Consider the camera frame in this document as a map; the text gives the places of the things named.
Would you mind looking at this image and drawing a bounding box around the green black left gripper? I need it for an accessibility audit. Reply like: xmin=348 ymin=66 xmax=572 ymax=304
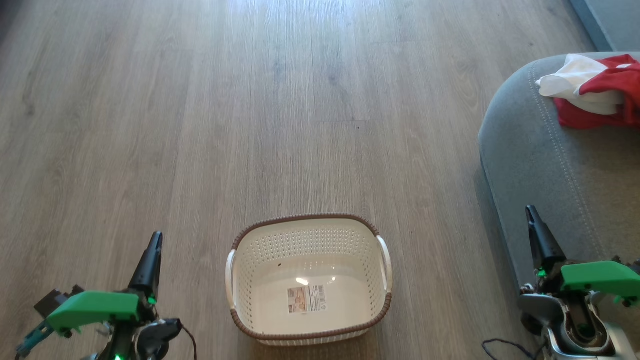
xmin=46 ymin=230 xmax=184 ymax=360

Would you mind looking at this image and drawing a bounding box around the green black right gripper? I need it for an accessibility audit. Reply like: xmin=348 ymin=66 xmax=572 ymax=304
xmin=520 ymin=205 xmax=640 ymax=307

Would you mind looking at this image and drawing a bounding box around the red and white garment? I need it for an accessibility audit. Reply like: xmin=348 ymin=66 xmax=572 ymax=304
xmin=535 ymin=53 xmax=640 ymax=131

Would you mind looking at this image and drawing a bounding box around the white brown-rimmed laundry basket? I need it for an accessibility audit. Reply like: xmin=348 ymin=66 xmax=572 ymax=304
xmin=225 ymin=213 xmax=394 ymax=347

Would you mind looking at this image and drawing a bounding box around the printed basket label sticker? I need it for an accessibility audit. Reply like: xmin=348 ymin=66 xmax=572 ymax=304
xmin=286 ymin=284 xmax=328 ymax=315

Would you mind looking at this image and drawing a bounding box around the grey fabric sofa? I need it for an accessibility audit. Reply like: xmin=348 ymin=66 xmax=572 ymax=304
xmin=478 ymin=51 xmax=640 ymax=301

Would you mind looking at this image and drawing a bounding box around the dark grey baseboard strip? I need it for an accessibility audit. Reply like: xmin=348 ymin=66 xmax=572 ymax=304
xmin=569 ymin=0 xmax=612 ymax=52

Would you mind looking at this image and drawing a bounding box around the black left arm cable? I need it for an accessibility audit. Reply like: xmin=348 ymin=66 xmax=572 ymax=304
xmin=180 ymin=325 xmax=199 ymax=360

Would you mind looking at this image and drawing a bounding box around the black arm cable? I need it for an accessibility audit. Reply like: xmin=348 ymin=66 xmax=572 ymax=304
xmin=481 ymin=338 xmax=547 ymax=360
xmin=180 ymin=325 xmax=199 ymax=360

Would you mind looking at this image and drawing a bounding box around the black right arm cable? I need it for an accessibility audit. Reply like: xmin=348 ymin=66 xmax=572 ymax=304
xmin=481 ymin=338 xmax=547 ymax=360

